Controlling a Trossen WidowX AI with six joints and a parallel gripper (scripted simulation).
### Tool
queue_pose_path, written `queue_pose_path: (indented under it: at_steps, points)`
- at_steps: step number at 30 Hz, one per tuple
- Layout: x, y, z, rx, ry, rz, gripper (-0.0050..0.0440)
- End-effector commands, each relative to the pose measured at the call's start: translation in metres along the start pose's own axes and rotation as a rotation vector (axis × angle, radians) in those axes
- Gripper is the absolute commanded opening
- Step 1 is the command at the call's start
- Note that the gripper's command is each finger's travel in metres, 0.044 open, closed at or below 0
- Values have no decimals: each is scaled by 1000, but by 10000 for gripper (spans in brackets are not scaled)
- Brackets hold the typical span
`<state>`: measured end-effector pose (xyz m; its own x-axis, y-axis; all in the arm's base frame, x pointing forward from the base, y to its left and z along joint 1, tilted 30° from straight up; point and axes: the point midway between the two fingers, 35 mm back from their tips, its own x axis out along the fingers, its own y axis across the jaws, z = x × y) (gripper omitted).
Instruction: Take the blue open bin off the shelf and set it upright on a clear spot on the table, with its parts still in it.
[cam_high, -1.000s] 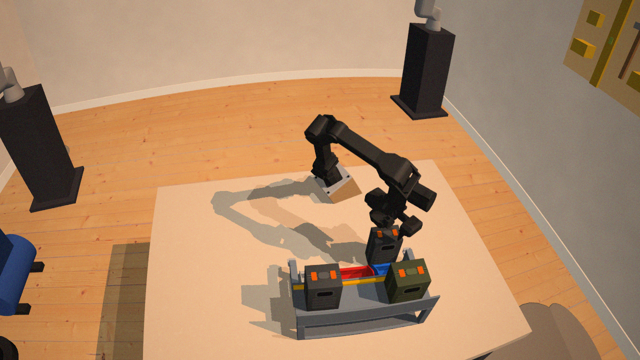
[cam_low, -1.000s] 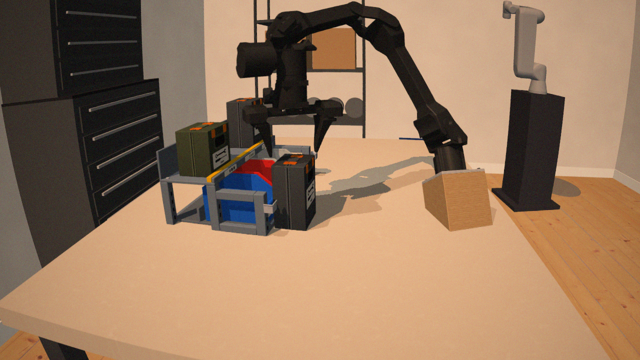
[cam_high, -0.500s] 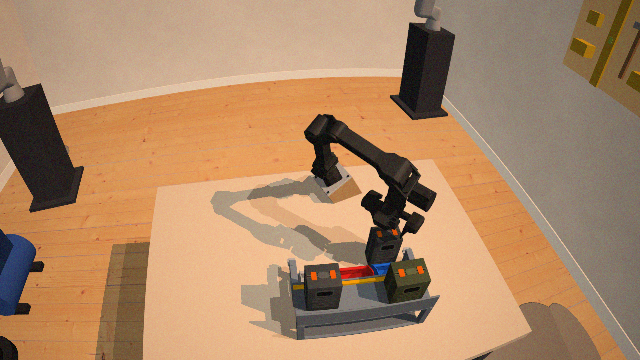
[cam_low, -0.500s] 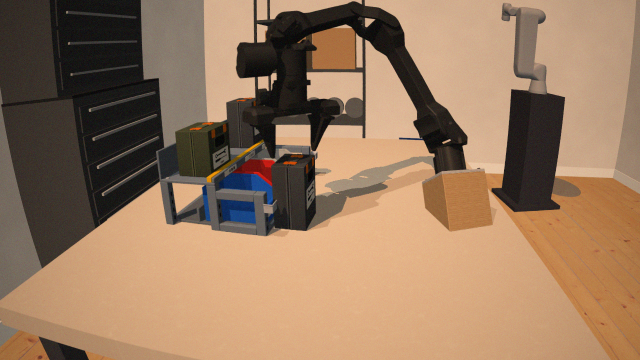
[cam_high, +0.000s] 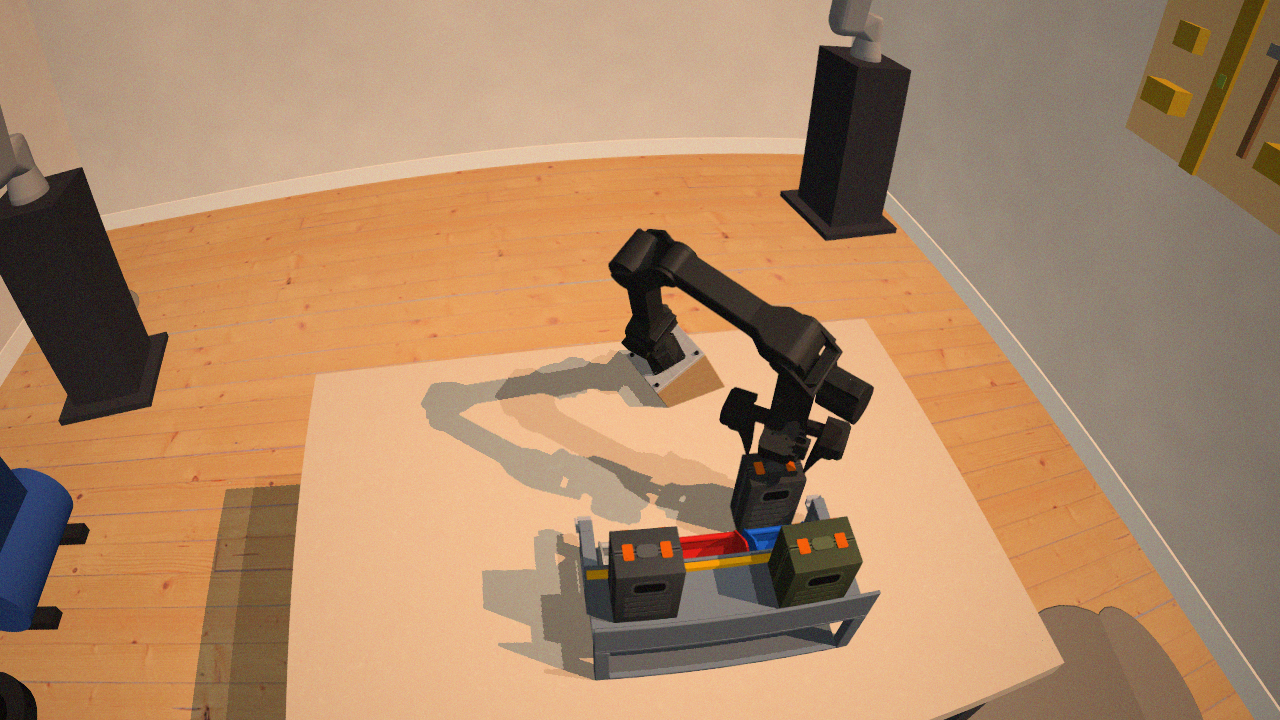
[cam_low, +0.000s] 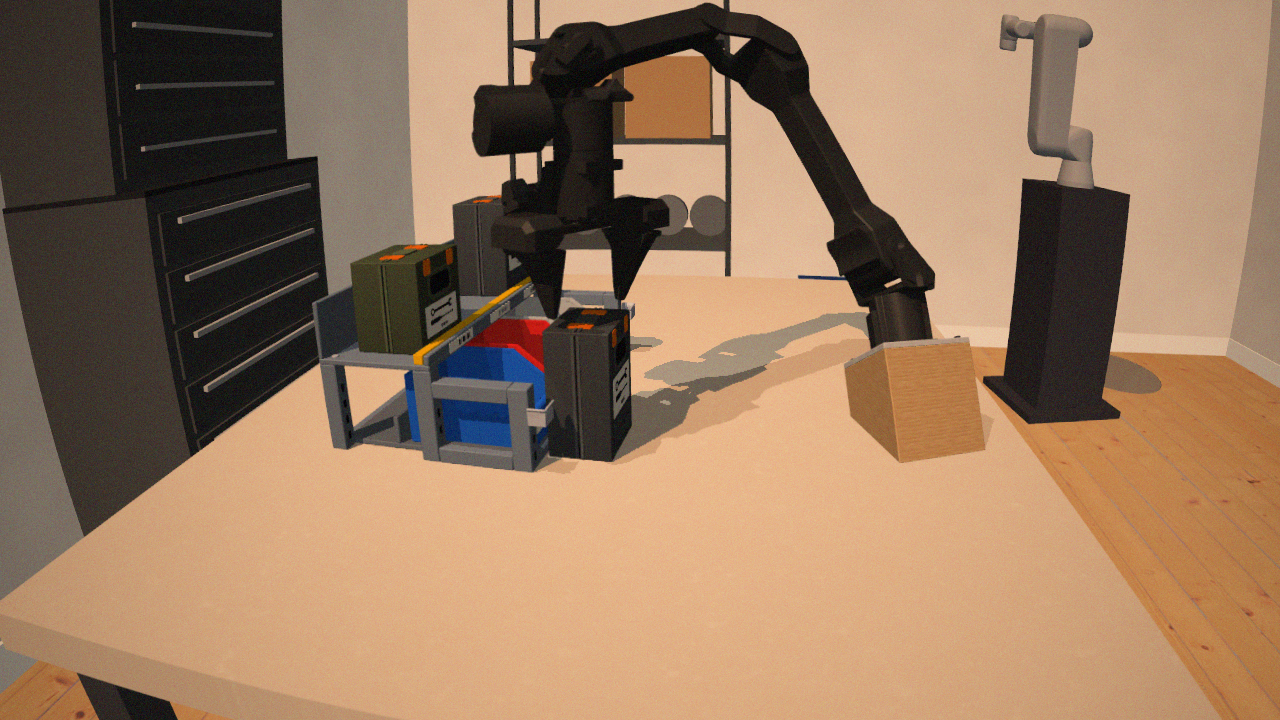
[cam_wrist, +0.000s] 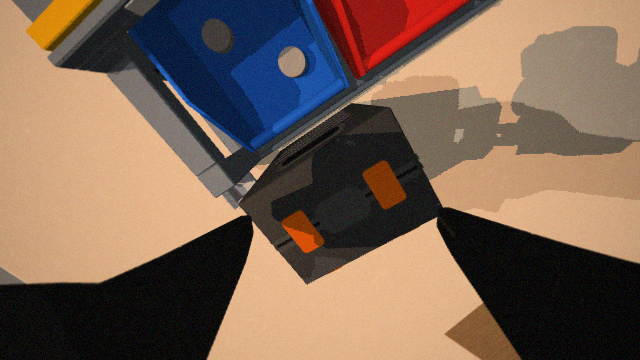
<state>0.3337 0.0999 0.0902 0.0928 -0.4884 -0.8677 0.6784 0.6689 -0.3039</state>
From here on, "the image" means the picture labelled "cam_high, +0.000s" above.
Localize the red open bin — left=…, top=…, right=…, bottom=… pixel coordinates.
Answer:
left=678, top=530, right=749, bottom=559

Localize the blue bin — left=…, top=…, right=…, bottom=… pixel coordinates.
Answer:
left=742, top=525, right=782, bottom=551

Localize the yellow flat bar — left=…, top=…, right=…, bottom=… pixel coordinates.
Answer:
left=586, top=553, right=771, bottom=580

